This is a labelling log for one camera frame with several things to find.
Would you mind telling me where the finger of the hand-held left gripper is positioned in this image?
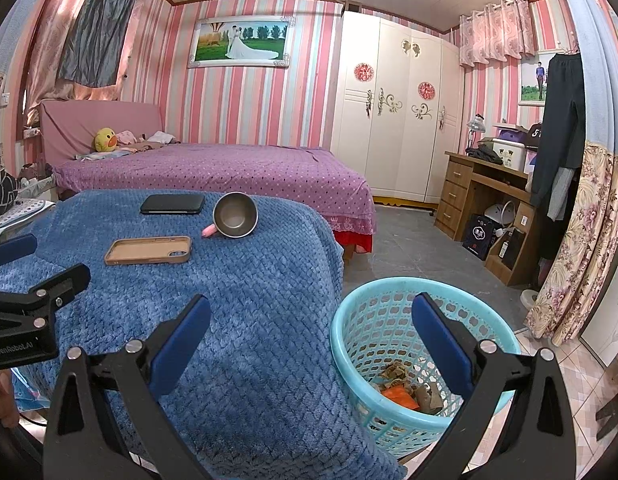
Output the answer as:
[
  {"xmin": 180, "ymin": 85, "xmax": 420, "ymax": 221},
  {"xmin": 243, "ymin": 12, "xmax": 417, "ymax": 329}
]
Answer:
[
  {"xmin": 0, "ymin": 263, "xmax": 92, "ymax": 317},
  {"xmin": 0, "ymin": 234, "xmax": 38, "ymax": 267}
]

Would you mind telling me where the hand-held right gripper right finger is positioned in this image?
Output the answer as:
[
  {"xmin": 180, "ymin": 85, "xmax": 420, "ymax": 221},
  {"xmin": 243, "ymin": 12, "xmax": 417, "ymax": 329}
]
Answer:
[{"xmin": 404, "ymin": 292, "xmax": 577, "ymax": 480}]

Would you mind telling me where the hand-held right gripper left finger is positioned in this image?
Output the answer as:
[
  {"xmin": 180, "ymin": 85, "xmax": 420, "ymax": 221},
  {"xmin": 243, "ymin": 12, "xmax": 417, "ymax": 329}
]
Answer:
[{"xmin": 43, "ymin": 295, "xmax": 212, "ymax": 480}]

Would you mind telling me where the large brown paper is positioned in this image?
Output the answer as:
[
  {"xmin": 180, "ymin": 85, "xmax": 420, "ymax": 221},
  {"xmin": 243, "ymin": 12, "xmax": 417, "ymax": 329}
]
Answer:
[{"xmin": 379, "ymin": 360, "xmax": 410, "ymax": 386}]

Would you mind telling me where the cardboard tube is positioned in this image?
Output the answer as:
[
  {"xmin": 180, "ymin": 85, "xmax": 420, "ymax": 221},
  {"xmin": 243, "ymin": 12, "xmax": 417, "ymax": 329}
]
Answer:
[{"xmin": 414, "ymin": 382, "xmax": 442, "ymax": 414}]

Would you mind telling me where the orange wrapper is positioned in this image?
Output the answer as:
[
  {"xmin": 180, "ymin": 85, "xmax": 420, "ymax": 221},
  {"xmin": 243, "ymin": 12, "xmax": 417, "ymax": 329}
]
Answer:
[{"xmin": 381, "ymin": 385, "xmax": 420, "ymax": 411}]

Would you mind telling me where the light blue plastic basket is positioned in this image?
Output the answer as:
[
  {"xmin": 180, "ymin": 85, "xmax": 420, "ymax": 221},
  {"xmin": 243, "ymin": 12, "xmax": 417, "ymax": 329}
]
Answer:
[{"xmin": 330, "ymin": 276, "xmax": 522, "ymax": 460}]

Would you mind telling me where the person's left hand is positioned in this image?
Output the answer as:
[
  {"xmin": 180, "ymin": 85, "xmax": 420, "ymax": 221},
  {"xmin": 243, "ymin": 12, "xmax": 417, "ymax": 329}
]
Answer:
[{"xmin": 0, "ymin": 368, "xmax": 21, "ymax": 432}]

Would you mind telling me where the white dotted board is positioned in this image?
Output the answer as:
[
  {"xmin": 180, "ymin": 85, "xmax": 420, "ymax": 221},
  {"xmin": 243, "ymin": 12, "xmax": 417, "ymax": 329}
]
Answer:
[{"xmin": 0, "ymin": 199, "xmax": 58, "ymax": 236}]

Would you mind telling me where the black patterned cushion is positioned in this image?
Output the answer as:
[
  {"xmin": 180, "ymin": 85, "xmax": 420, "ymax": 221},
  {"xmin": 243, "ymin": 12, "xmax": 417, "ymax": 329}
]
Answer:
[{"xmin": 0, "ymin": 165, "xmax": 21, "ymax": 221}]

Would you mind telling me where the blue fleece blanket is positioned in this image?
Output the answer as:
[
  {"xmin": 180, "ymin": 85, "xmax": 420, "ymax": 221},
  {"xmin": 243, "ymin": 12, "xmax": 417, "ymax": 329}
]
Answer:
[{"xmin": 0, "ymin": 190, "xmax": 408, "ymax": 480}]

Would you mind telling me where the beige phone case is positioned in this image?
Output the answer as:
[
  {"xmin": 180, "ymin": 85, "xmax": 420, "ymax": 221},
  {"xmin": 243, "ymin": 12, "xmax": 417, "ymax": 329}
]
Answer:
[{"xmin": 104, "ymin": 236, "xmax": 193, "ymax": 267}]

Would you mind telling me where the brown cardboard box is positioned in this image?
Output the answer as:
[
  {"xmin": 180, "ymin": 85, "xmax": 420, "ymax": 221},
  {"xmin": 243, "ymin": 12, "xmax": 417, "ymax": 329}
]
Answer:
[{"xmin": 486, "ymin": 227, "xmax": 528, "ymax": 274}]

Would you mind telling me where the black shopping bag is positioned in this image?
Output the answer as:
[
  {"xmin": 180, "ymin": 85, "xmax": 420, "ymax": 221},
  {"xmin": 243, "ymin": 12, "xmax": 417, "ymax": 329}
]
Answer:
[{"xmin": 462, "ymin": 213, "xmax": 498, "ymax": 261}]

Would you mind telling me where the steel bowl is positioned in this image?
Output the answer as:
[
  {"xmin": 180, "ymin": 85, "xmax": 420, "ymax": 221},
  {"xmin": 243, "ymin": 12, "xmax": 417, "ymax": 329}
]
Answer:
[{"xmin": 213, "ymin": 192, "xmax": 259, "ymax": 239}]

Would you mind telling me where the pink headboard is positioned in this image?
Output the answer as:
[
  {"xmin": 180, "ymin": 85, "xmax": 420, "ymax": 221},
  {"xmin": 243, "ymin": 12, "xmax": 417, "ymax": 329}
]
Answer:
[{"xmin": 40, "ymin": 100, "xmax": 165, "ymax": 166}]

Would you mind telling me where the black phone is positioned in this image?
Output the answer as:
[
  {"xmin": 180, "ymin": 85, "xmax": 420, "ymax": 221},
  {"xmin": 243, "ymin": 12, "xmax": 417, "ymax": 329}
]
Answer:
[{"xmin": 140, "ymin": 193, "xmax": 206, "ymax": 216}]

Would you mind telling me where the yellow duck plush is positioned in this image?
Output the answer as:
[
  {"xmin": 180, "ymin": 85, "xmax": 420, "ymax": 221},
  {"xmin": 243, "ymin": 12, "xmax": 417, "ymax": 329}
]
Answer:
[{"xmin": 92, "ymin": 127, "xmax": 118, "ymax": 153}]

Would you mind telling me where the wooden desk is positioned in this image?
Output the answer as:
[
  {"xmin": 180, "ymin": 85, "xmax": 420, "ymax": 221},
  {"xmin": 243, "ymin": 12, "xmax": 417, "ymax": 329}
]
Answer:
[{"xmin": 435, "ymin": 151, "xmax": 545, "ymax": 286}]

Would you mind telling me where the floral curtain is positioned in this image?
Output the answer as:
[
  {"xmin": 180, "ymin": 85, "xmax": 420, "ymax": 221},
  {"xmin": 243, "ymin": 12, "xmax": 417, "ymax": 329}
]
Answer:
[{"xmin": 526, "ymin": 142, "xmax": 618, "ymax": 347}]

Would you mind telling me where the white panel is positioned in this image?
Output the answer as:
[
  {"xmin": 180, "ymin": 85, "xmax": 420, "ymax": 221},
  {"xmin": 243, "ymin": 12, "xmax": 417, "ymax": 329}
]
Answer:
[{"xmin": 581, "ymin": 265, "xmax": 618, "ymax": 367}]

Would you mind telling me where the purple dotted bed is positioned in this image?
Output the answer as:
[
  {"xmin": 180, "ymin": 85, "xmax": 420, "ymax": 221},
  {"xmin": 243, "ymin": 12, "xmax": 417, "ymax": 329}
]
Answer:
[{"xmin": 51, "ymin": 142, "xmax": 378, "ymax": 254}]

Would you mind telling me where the grey hanging garment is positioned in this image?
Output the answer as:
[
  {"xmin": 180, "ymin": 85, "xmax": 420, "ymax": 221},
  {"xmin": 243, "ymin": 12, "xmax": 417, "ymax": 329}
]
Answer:
[{"xmin": 546, "ymin": 165, "xmax": 575, "ymax": 221}]

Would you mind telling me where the dark jacket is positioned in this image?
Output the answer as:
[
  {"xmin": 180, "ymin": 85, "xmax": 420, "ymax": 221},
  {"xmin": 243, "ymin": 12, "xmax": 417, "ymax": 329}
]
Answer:
[{"xmin": 466, "ymin": 144, "xmax": 505, "ymax": 165}]

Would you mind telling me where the white storage box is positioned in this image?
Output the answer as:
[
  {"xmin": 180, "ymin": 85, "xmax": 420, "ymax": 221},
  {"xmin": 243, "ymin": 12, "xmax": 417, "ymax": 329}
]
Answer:
[{"xmin": 491, "ymin": 137, "xmax": 529, "ymax": 170}]

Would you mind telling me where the pink satin curtain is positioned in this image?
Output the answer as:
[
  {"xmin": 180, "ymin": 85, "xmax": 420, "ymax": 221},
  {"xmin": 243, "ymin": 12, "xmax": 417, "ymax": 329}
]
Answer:
[{"xmin": 26, "ymin": 0, "xmax": 130, "ymax": 121}]

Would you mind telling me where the desk lamp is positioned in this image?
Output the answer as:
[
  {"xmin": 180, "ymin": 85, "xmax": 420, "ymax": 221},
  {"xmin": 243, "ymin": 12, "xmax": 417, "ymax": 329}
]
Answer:
[{"xmin": 466, "ymin": 114, "xmax": 488, "ymax": 154}]

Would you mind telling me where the white wardrobe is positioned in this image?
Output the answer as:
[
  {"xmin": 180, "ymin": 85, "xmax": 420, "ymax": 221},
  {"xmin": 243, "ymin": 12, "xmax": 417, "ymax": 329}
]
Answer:
[{"xmin": 330, "ymin": 11, "xmax": 465, "ymax": 206}]

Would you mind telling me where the grey curtain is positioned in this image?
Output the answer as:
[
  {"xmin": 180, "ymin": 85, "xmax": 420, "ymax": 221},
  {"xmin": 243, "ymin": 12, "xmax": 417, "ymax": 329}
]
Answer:
[{"xmin": 56, "ymin": 0, "xmax": 142, "ymax": 87}]

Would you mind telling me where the dark hanging garment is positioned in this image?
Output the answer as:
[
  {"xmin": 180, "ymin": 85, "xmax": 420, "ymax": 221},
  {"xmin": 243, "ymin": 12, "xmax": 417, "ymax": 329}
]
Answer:
[{"xmin": 530, "ymin": 52, "xmax": 588, "ymax": 209}]

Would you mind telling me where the pink curtain valance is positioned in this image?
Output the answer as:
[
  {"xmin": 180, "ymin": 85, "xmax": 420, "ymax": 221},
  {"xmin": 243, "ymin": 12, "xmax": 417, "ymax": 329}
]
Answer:
[{"xmin": 459, "ymin": 0, "xmax": 535, "ymax": 69}]

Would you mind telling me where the pale blue curtain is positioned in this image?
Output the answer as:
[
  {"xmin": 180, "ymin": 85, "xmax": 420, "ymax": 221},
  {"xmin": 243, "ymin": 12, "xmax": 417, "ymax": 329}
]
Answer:
[{"xmin": 549, "ymin": 0, "xmax": 618, "ymax": 162}]

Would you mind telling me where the wall poster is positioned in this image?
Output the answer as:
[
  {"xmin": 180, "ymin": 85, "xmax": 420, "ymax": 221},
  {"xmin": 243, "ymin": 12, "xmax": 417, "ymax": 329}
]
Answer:
[{"xmin": 519, "ymin": 52, "xmax": 549, "ymax": 108}]

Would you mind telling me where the framed wall picture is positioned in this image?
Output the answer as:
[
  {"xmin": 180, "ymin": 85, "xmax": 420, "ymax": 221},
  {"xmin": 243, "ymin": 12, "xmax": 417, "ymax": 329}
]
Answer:
[{"xmin": 188, "ymin": 16, "xmax": 296, "ymax": 69}]

